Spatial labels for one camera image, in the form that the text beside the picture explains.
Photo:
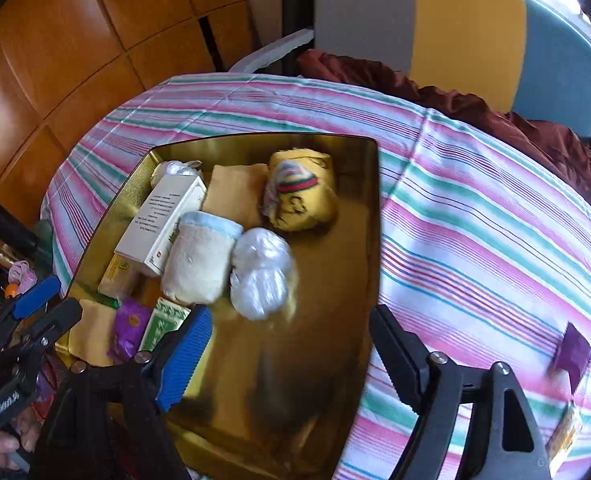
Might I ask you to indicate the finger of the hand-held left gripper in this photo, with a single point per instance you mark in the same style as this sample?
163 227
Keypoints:
50 325
35 295

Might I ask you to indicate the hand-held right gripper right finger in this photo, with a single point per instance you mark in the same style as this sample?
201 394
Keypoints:
400 360

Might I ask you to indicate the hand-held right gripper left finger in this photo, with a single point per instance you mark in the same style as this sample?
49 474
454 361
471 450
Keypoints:
185 355

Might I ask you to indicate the green patterned box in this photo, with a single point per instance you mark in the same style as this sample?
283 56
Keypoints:
163 320

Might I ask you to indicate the tan sponge block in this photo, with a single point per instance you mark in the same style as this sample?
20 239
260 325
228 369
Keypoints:
92 332
230 190

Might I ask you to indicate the bright purple packet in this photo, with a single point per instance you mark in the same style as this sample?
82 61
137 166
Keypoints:
128 330

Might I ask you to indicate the rice cracker snack packet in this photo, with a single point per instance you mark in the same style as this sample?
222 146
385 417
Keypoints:
117 275

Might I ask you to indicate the white plastic bag bundle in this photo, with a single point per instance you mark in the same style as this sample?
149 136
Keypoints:
260 275

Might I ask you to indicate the gold lined gift box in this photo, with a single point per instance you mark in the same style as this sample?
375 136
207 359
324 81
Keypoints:
300 310

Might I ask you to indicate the white printed carton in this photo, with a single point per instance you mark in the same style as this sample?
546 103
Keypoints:
160 220

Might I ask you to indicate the small white plastic bag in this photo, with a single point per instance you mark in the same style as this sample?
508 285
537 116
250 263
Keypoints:
175 169

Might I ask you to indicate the yellow striped fabric pouch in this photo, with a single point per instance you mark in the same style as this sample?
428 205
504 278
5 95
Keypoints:
300 195

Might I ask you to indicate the gold capped bottle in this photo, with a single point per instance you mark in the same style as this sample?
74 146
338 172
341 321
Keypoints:
2 255

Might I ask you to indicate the black cylinder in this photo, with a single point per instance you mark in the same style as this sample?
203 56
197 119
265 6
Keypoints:
0 220

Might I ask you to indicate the striped tablecloth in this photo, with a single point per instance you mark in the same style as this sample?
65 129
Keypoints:
475 210

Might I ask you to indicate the dark purple packet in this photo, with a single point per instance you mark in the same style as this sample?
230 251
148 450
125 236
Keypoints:
573 352

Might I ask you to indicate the yellow snack packet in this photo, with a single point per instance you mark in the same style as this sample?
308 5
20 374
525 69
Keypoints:
565 430

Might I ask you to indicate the wooden wardrobe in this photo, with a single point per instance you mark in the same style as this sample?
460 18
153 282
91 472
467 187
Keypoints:
75 35

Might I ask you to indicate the dark red blanket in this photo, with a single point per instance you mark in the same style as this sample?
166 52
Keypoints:
475 105

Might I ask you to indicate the grey yellow blue chair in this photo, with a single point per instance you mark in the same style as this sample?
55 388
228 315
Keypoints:
465 35

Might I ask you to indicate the black upright frame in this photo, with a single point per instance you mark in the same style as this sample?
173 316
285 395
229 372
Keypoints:
295 0

